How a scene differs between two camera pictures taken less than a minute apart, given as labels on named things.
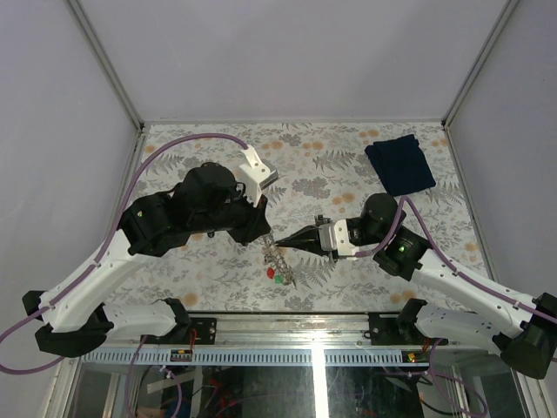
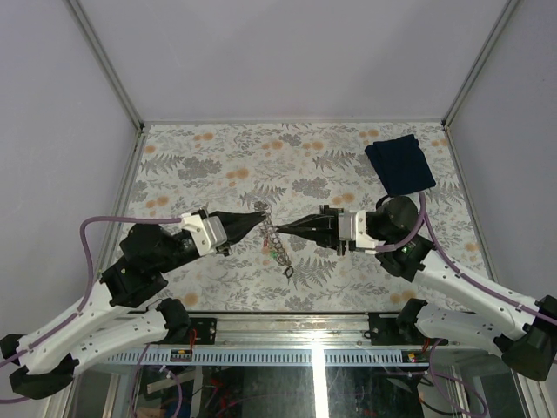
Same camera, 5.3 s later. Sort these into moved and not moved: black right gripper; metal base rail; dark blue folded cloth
Moved: black right gripper
Not moved: dark blue folded cloth; metal base rail
